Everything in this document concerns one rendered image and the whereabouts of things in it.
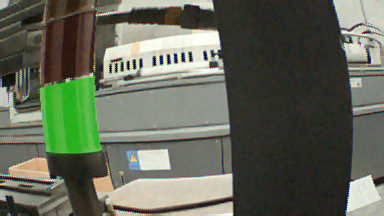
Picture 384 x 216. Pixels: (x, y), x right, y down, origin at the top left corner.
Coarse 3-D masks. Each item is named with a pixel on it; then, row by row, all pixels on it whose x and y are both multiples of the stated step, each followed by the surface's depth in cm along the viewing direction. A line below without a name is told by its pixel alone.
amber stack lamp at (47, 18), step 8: (48, 0) 36; (56, 0) 35; (64, 0) 35; (72, 0) 35; (80, 0) 35; (88, 0) 36; (96, 0) 37; (48, 8) 36; (56, 8) 35; (64, 8) 35; (72, 8) 35; (80, 8) 36; (88, 8) 36; (96, 8) 37; (48, 16) 36; (56, 16) 35; (64, 16) 36
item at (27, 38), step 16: (16, 0) 61; (32, 0) 59; (0, 16) 60; (16, 16) 59; (32, 16) 59; (0, 32) 59; (16, 32) 58; (32, 32) 58; (0, 48) 56; (16, 48) 56; (32, 48) 58; (0, 64) 56; (16, 64) 56; (32, 64) 59; (16, 80) 58; (32, 80) 67
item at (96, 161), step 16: (48, 160) 36; (64, 160) 35; (80, 160) 36; (96, 160) 36; (64, 176) 36; (80, 176) 36; (96, 176) 36; (80, 192) 37; (96, 192) 38; (80, 208) 37; (96, 208) 37
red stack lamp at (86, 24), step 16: (80, 16) 36; (96, 16) 37; (48, 32) 36; (64, 32) 35; (80, 32) 36; (48, 48) 36; (64, 48) 35; (80, 48) 36; (48, 64) 36; (64, 64) 35; (80, 64) 36; (48, 80) 36
